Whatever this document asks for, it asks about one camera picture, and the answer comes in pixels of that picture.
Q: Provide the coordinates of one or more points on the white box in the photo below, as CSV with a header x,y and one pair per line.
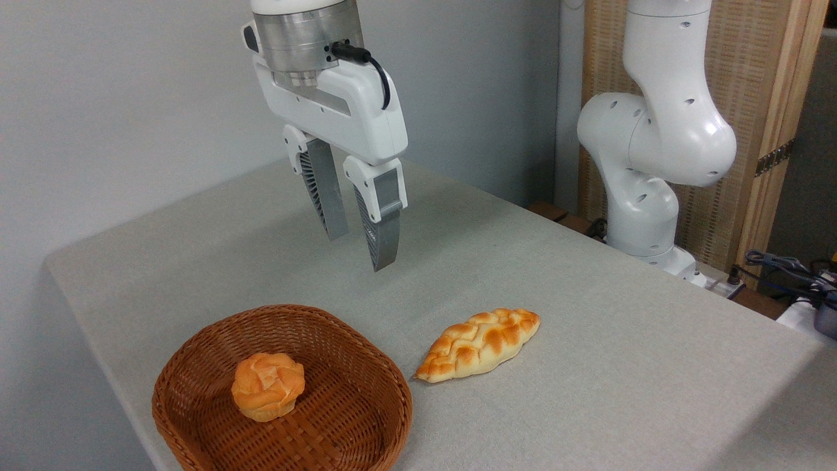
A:
x,y
794,317

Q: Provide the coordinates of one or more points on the grey plastic device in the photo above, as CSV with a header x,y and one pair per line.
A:
x,y
826,317

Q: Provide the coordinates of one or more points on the brown wicker basket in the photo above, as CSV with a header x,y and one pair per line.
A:
x,y
346,405

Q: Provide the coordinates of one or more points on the wooden rattan folding screen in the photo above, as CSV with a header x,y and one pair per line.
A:
x,y
752,78

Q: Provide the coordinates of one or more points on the grey tablecloth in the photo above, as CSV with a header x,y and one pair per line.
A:
x,y
588,366

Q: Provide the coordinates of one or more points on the braided golden bread loaf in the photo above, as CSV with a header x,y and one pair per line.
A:
x,y
477,343

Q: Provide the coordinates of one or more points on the black connector plug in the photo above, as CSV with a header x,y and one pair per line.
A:
x,y
734,282

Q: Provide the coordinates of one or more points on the metal screen hinge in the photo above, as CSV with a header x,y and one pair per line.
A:
x,y
775,158

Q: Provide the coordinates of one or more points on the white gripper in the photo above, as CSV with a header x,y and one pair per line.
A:
x,y
353,111

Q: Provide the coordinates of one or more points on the round orange bread roll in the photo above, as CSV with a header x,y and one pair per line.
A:
x,y
267,386

